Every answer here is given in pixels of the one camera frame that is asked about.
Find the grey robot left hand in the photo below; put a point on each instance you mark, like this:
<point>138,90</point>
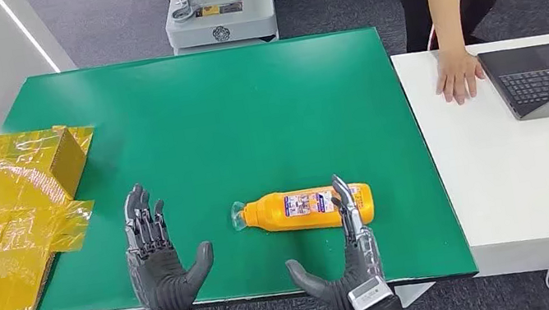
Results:
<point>158,271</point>

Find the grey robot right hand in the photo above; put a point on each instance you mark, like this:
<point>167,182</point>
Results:
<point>360,261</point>

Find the orange plastic bottle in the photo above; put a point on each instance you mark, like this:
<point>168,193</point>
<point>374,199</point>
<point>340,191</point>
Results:
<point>273,214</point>

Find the grey white robot base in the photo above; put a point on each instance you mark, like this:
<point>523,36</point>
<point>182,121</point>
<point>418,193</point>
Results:
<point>220,19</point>

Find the person's right forearm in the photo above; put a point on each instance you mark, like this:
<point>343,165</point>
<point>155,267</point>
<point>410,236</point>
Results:
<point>448,16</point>

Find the white table leg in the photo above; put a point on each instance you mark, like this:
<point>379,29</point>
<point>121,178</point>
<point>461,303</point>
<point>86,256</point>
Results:
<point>412,293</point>

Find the yellow taped cardboard box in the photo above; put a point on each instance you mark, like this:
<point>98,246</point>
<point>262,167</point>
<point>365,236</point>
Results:
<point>9,218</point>

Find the white desk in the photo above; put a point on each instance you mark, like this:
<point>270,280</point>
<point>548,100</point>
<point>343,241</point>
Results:
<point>510,182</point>

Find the green table mat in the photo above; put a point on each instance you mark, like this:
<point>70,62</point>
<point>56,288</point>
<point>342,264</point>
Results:
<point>247,125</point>

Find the person's right hand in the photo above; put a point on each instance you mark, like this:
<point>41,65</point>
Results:
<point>457,75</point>

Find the dark grey laptop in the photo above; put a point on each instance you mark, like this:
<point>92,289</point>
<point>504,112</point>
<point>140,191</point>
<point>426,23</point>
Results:
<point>543,78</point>

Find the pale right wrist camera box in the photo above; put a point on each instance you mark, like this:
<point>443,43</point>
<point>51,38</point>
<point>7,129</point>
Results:
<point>375,303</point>

